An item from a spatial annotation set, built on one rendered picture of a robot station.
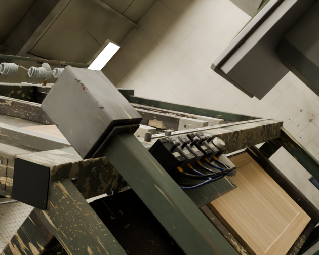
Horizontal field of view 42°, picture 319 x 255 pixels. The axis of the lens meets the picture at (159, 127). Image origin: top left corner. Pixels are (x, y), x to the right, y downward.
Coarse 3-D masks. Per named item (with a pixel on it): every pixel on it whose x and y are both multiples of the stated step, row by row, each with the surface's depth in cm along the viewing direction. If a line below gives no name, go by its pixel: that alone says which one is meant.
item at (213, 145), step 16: (160, 144) 113; (176, 144) 112; (192, 144) 124; (208, 144) 134; (224, 144) 148; (160, 160) 113; (176, 160) 111; (192, 160) 122; (208, 160) 129; (224, 160) 146; (176, 176) 127; (192, 176) 112; (208, 176) 114; (224, 176) 121; (192, 192) 126; (208, 192) 132; (224, 192) 140
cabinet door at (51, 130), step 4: (24, 128) 151; (28, 128) 152; (32, 128) 153; (36, 128) 154; (40, 128) 155; (44, 128) 156; (48, 128) 158; (52, 128) 159; (56, 128) 160; (40, 132) 149; (44, 132) 150; (48, 132) 151; (52, 132) 152; (56, 132) 153; (60, 132) 154; (56, 136) 145; (60, 136) 146
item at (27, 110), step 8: (0, 96) 195; (0, 104) 189; (8, 104) 187; (16, 104) 184; (24, 104) 182; (32, 104) 180; (40, 104) 183; (0, 112) 190; (8, 112) 187; (16, 112) 184; (24, 112) 182; (32, 112) 180; (40, 112) 177; (32, 120) 180; (40, 120) 178; (48, 120) 175; (144, 128) 152; (152, 128) 155; (136, 136) 154
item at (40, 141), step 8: (0, 128) 137; (8, 128) 136; (16, 128) 138; (0, 136) 137; (8, 136) 135; (16, 136) 134; (24, 136) 132; (32, 136) 130; (40, 136) 129; (48, 136) 131; (24, 144) 132; (32, 144) 130; (40, 144) 129; (48, 144) 127; (56, 144) 125; (64, 144) 124
